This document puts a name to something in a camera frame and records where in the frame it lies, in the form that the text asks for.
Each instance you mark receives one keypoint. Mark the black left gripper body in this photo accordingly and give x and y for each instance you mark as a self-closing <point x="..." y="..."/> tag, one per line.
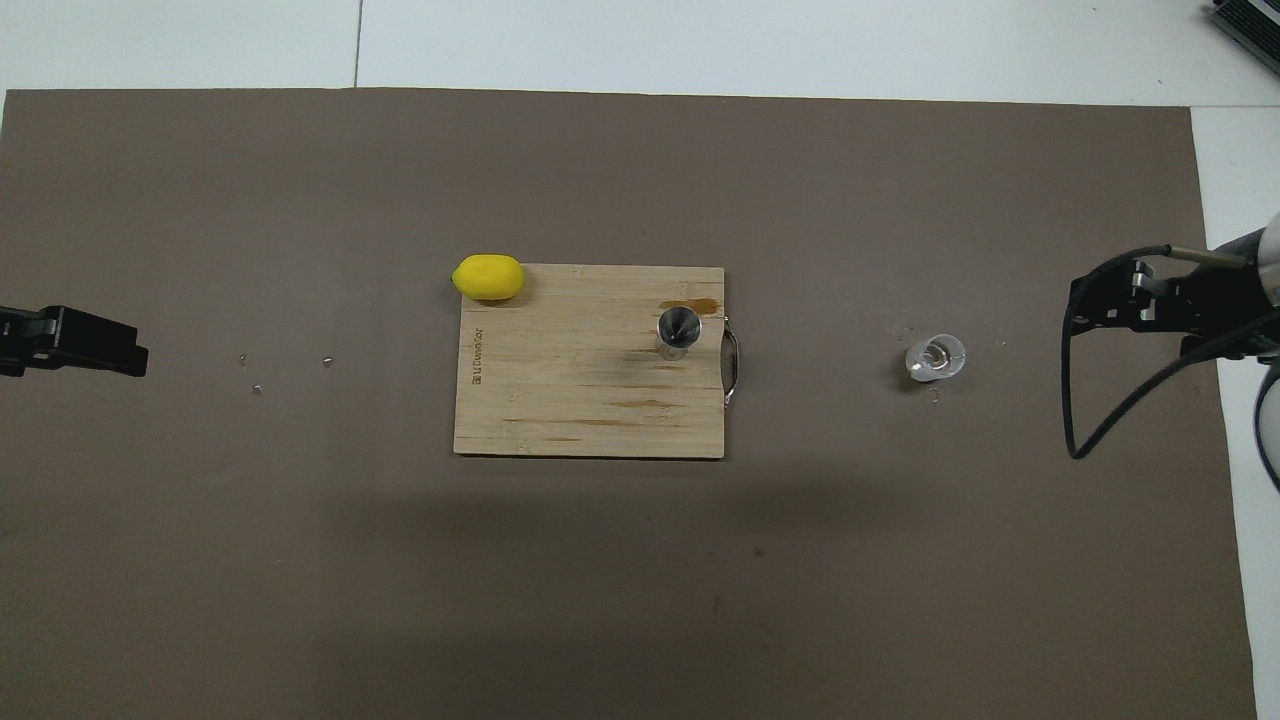
<point x="18" y="340"/>

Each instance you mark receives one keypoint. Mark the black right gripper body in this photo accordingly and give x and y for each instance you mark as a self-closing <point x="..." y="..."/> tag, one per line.
<point x="1215" y="300"/>

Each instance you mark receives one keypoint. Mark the small clear glass cup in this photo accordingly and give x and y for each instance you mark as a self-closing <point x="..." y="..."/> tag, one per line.
<point x="936" y="358"/>

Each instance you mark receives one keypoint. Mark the steel double jigger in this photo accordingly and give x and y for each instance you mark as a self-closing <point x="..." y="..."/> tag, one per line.
<point x="678" y="328"/>

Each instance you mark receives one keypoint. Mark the grey ribbed device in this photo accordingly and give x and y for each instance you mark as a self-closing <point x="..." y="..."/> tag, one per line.
<point x="1250" y="22"/>

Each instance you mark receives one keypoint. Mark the yellow lemon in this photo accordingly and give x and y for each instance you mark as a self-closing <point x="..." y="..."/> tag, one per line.
<point x="488" y="278"/>

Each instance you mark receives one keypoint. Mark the brown table mat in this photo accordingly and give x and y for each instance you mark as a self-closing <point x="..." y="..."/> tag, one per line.
<point x="600" y="580"/>

